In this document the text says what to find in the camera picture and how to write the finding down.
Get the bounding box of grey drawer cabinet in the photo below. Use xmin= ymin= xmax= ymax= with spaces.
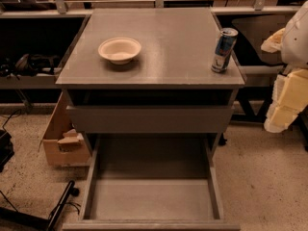
xmin=57 ymin=8 xmax=244 ymax=150

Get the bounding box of open grey middle drawer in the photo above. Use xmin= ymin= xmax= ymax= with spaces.
xmin=63 ymin=136 xmax=241 ymax=231

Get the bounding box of blue silver redbull can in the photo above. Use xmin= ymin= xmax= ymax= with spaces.
xmin=212 ymin=28 xmax=238 ymax=73

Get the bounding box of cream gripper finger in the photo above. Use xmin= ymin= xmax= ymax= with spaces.
xmin=261 ymin=28 xmax=285 ymax=53

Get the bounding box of brown cardboard box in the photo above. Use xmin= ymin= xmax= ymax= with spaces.
xmin=42 ymin=94 xmax=91 ymax=167

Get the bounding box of black case at left edge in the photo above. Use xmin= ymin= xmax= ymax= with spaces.
xmin=0 ymin=130 xmax=14 ymax=172

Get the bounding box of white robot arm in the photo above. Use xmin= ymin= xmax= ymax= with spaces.
xmin=261 ymin=1 xmax=308 ymax=133

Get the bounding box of closed grey top drawer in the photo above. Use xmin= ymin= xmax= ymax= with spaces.
xmin=66 ymin=106 xmax=233 ymax=134

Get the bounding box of black stand leg with wheel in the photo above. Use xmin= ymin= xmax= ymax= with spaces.
xmin=0 ymin=181 xmax=80 ymax=231

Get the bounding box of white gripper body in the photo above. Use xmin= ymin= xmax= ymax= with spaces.
xmin=264 ymin=69 xmax=308 ymax=133

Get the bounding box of white paper bowl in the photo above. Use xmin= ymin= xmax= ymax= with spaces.
xmin=98 ymin=38 xmax=141 ymax=65

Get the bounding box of black headset on shelf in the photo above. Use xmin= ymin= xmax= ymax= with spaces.
xmin=0 ymin=54 xmax=61 ymax=77

